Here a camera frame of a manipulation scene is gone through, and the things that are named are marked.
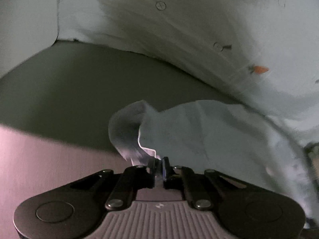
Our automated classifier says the light blue t-shirt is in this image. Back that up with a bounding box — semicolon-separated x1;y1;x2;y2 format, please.
108;100;318;228

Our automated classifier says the stack of folded clothes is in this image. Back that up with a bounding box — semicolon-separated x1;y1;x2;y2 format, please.
304;142;319;181

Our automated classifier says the carrot print backdrop sheet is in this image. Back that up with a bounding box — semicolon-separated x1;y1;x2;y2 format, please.
1;0;318;145

